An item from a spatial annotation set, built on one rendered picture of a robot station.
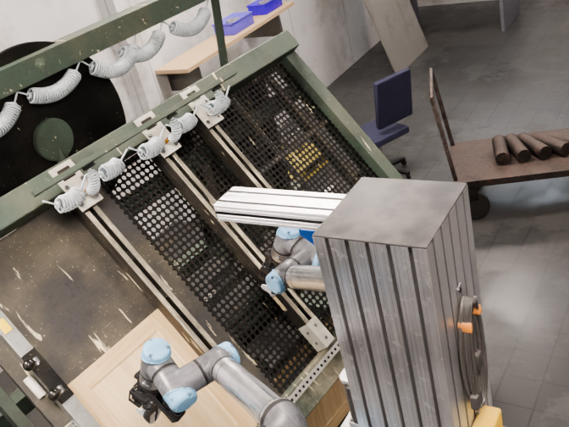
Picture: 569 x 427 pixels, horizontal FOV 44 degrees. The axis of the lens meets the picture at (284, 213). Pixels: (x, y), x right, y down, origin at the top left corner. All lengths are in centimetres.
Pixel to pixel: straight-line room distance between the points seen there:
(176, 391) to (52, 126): 155
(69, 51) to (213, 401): 153
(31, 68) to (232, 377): 167
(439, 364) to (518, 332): 274
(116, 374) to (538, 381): 228
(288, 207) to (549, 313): 298
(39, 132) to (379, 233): 192
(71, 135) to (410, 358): 199
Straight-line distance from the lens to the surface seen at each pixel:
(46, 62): 302
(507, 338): 419
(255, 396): 168
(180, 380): 184
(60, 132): 308
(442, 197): 147
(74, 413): 244
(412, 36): 881
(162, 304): 259
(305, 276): 210
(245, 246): 285
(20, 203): 255
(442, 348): 147
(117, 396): 251
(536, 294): 450
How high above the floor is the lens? 276
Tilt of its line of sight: 28 degrees down
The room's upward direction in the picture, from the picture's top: 15 degrees counter-clockwise
